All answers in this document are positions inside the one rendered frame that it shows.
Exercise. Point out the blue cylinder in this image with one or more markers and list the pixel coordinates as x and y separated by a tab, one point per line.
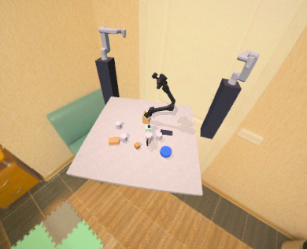
165	152

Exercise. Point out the glass french press with black handle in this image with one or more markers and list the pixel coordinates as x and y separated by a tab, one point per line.
148	138

